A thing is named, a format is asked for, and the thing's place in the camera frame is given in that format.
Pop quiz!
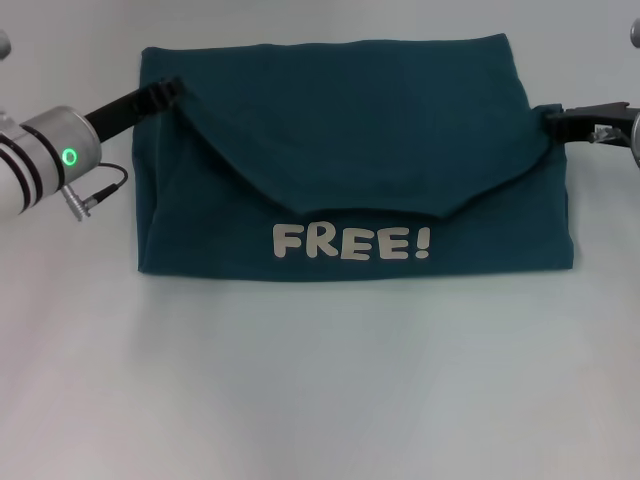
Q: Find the blue teal shirt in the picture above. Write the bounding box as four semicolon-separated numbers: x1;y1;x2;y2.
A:
130;33;576;285

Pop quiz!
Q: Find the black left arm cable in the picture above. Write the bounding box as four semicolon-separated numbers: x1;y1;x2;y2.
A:
92;163;130;202

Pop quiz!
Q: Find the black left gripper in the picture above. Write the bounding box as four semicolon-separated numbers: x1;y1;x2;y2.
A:
83;75;187;147

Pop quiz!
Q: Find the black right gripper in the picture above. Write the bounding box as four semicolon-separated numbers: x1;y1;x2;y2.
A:
544;101;640;150

